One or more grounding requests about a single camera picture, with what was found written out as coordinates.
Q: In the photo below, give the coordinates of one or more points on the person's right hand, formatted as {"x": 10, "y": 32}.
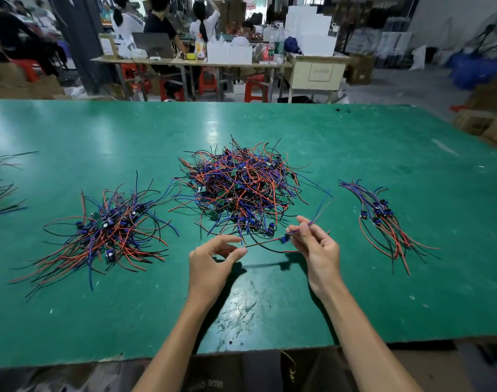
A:
{"x": 320, "y": 258}

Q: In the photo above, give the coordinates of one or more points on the person's left hand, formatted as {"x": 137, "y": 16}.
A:
{"x": 209, "y": 277}

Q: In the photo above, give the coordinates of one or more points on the person's left forearm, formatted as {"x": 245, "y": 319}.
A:
{"x": 173, "y": 351}

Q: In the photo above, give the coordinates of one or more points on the person's right forearm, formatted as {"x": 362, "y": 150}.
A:
{"x": 369, "y": 343}

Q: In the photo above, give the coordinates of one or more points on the red plastic stool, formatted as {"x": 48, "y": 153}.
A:
{"x": 132, "y": 76}
{"x": 257, "y": 88}
{"x": 208, "y": 81}
{"x": 26, "y": 69}

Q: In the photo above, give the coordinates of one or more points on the cream cabinet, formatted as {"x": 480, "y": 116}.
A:
{"x": 315, "y": 76}

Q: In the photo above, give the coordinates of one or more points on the brown cardboard box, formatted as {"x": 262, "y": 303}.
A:
{"x": 360, "y": 69}

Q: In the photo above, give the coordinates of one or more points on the dark blue bag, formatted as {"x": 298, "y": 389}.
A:
{"x": 292, "y": 45}

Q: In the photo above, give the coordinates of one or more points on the long wooden work table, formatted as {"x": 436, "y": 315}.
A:
{"x": 191, "y": 61}

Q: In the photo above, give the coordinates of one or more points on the row of white containers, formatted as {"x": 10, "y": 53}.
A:
{"x": 230, "y": 53}

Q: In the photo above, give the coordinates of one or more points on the stack of white boxes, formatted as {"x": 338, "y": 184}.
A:
{"x": 311, "y": 30}

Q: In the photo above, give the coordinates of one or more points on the grey laptop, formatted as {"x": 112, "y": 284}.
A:
{"x": 153, "y": 45}

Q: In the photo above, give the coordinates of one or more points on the heap of blue bags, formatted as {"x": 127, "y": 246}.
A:
{"x": 479, "y": 71}

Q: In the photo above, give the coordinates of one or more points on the dark pillar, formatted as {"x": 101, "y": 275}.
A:
{"x": 81, "y": 40}

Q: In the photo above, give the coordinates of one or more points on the row of cardboard boxes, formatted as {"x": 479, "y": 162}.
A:
{"x": 24, "y": 81}

